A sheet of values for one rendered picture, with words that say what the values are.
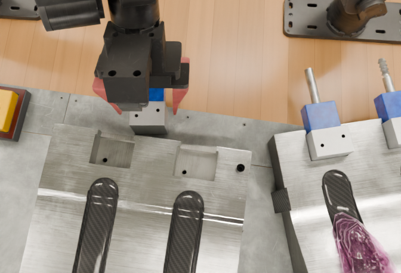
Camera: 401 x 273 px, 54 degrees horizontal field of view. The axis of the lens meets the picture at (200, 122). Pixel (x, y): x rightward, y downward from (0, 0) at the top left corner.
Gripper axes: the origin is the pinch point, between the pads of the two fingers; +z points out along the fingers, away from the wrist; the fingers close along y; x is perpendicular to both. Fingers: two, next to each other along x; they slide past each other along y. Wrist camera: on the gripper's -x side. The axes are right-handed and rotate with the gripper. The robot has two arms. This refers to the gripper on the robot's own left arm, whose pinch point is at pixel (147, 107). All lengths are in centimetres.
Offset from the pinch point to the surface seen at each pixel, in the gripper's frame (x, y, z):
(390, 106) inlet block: -1.4, 33.7, -1.9
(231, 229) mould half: -16.6, 11.6, 4.7
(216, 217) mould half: -15.5, 9.8, 3.8
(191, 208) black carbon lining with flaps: -14.4, 6.7, 3.7
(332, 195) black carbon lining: -10.9, 25.4, 5.7
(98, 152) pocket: -6.8, -6.1, 2.0
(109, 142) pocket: -5.6, -4.7, 1.3
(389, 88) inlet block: 1.6, 34.3, -2.6
